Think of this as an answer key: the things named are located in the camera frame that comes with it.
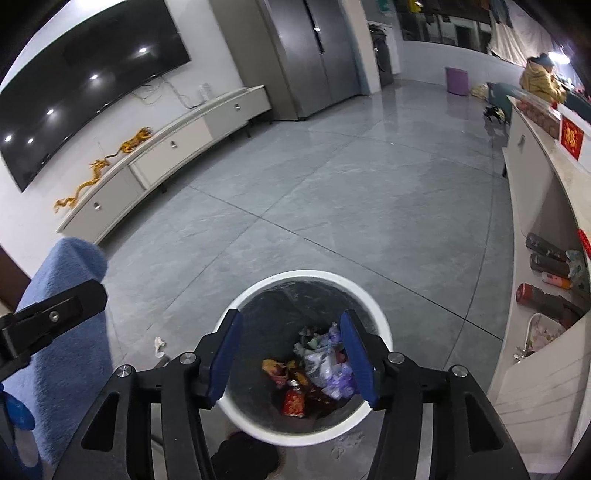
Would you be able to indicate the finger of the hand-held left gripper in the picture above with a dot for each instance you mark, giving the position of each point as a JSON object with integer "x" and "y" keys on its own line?
{"x": 53, "y": 318}

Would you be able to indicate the blue fluffy mat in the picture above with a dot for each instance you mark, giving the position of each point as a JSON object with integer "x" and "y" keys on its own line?
{"x": 69, "y": 369}

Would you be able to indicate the gold dragon figurine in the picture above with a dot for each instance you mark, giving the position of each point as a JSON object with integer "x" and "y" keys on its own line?
{"x": 85, "y": 187}

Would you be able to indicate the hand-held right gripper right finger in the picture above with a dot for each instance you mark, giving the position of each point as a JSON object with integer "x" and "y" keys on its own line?
{"x": 360, "y": 364}

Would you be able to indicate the dark bottle red cap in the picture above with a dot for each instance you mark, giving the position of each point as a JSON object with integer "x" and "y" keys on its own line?
{"x": 545, "y": 300}

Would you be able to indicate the purple paper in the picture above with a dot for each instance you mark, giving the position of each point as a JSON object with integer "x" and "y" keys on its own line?
{"x": 339, "y": 385}

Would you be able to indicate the black wall television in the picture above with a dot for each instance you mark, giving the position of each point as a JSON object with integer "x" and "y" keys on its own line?
{"x": 83, "y": 83}

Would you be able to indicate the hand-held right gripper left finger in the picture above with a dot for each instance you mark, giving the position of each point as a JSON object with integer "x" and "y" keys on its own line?
{"x": 224, "y": 364}

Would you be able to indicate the red yellow wrapper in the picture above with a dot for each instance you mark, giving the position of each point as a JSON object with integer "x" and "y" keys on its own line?
{"x": 274, "y": 371}

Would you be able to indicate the white grey television cabinet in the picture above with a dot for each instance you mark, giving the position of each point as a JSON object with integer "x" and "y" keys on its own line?
{"x": 161, "y": 152}

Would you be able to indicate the grey trash bin white rim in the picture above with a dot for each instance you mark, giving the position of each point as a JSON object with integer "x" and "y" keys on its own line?
{"x": 272, "y": 318}

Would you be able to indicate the gold tiger figurine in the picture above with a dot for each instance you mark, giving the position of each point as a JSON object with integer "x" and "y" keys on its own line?
{"x": 136, "y": 141}

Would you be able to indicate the teal sofa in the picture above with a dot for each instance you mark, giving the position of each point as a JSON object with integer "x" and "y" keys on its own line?
{"x": 498, "y": 97}

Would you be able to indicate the hanging white sheet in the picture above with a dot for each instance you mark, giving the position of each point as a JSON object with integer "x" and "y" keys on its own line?
{"x": 521, "y": 32}

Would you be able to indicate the crumpled clear plastic bag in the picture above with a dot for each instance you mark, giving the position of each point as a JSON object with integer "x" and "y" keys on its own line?
{"x": 318, "y": 364}

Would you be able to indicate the clear red food package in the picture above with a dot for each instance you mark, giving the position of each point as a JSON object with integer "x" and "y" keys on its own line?
{"x": 538, "y": 115}

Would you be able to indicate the white paper scrap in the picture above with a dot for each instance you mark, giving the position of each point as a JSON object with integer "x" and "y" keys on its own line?
{"x": 160, "y": 348}

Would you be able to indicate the dark washing machine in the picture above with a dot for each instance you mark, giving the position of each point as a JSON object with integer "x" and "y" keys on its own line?
{"x": 383, "y": 55}

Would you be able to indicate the red snack bag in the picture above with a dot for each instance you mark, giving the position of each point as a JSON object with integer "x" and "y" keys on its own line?
{"x": 294, "y": 402}

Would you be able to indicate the white router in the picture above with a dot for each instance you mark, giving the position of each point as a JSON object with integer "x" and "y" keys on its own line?
{"x": 204, "y": 91}

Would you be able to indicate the grey double-door refrigerator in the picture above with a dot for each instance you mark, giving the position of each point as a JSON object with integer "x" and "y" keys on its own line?
{"x": 304, "y": 55}

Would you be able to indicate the white counter cabinet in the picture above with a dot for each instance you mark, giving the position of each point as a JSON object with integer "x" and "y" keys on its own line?
{"x": 526, "y": 184}

